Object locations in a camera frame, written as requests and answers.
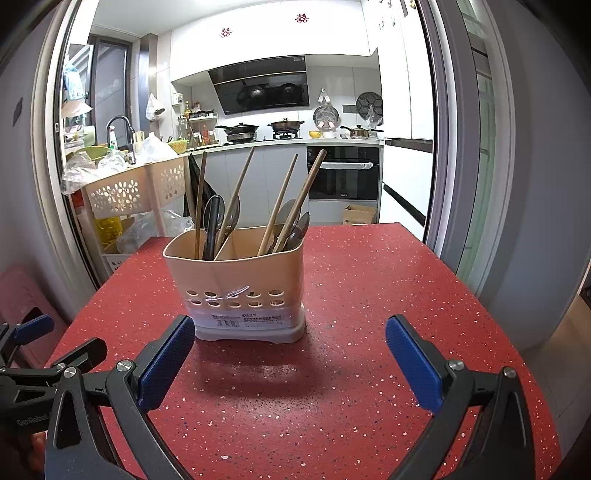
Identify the blue cloth bag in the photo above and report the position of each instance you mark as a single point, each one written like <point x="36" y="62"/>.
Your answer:
<point x="73" y="83"/>

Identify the beige plastic utensil holder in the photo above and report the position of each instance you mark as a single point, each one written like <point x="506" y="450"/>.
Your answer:
<point x="231" y="277"/>

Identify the white refrigerator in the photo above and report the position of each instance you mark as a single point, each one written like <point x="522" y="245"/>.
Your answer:
<point x="401" y="166"/>

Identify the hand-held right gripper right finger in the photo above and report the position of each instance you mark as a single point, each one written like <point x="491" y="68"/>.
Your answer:
<point x="413" y="364"/>

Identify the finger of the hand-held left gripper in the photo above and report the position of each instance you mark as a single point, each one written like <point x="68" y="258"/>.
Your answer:
<point x="85" y="353"/>
<point x="34" y="326"/>

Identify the hanging white plastic bag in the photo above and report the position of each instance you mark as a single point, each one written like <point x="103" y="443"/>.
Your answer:
<point x="153" y="108"/>

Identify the lidded cooking pot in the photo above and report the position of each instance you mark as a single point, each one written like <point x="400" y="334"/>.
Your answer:
<point x="286" y="124"/>

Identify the black kitchen faucet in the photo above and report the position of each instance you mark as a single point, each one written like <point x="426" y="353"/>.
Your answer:
<point x="120" y="118"/>

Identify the black wok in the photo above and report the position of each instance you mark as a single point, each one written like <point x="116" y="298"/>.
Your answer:
<point x="242" y="129"/>

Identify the black garbage bag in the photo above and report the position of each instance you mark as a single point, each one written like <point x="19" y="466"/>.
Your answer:
<point x="191" y="184"/>

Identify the clear plastic bag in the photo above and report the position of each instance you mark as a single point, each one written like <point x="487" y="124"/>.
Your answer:
<point x="152" y="230"/>

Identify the dark wall switch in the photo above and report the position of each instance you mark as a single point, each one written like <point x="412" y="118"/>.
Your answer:
<point x="17" y="110"/>

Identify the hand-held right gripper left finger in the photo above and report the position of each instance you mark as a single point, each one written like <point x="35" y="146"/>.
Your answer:
<point x="166" y="364"/>

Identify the beige perforated storage cart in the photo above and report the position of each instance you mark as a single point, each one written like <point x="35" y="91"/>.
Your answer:
<point x="115" y="194"/>

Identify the green colander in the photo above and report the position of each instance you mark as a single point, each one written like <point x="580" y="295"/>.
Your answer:
<point x="179" y="146"/>

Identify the blue patterned wooden chopstick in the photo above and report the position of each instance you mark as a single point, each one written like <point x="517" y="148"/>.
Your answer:
<point x="240" y="184"/>

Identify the white towel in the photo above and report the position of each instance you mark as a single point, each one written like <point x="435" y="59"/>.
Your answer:
<point x="346" y="165"/>

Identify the dark round divided tray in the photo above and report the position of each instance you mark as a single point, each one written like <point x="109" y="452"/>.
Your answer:
<point x="368" y="101"/>

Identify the black range hood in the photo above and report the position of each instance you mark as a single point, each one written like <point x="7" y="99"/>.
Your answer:
<point x="258" y="90"/>

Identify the yellow oil bottle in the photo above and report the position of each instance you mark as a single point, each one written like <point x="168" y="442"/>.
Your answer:
<point x="108" y="230"/>

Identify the small steel saucepan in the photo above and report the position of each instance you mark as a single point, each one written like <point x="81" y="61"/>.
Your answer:
<point x="360" y="133"/>

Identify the black built-in oven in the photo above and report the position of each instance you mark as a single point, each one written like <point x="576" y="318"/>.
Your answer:
<point x="344" y="184"/>

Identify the crumpled clear plastic bags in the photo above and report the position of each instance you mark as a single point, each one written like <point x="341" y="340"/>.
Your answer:
<point x="76" y="173"/>

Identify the spice rack with bottles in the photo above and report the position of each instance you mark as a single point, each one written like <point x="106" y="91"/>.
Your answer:
<point x="198" y="127"/>

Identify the silver round steamer rack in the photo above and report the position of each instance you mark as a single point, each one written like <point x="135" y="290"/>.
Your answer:
<point x="325" y="115"/>

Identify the metal wall hook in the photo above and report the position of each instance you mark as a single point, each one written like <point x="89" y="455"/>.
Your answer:
<point x="323" y="95"/>

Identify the grey sliding door frame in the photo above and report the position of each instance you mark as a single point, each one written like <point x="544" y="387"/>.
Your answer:
<point x="443" y="138"/>

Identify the dish soap bottle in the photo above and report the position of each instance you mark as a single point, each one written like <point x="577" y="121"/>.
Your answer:
<point x="111" y="141"/>

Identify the green plastic basin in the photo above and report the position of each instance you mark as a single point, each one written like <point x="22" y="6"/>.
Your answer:
<point x="96" y="153"/>

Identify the cardboard box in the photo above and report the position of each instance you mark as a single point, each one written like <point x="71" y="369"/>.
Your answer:
<point x="360" y="216"/>

